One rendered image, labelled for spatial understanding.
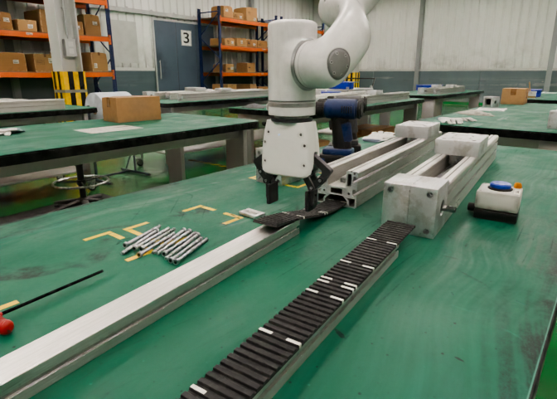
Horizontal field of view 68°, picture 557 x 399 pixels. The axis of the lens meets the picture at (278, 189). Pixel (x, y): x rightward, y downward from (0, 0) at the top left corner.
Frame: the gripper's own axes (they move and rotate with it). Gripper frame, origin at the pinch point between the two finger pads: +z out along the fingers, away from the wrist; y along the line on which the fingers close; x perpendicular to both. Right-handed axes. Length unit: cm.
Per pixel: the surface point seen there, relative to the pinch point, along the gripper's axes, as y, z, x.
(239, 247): 1.0, 3.3, -16.9
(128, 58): -970, -61, 720
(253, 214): -10.6, 5.5, 2.2
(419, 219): 21.4, 2.9, 10.7
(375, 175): 5.1, 0.8, 30.7
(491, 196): 31.1, 1.0, 27.7
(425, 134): 5, -4, 77
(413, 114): -104, 26, 455
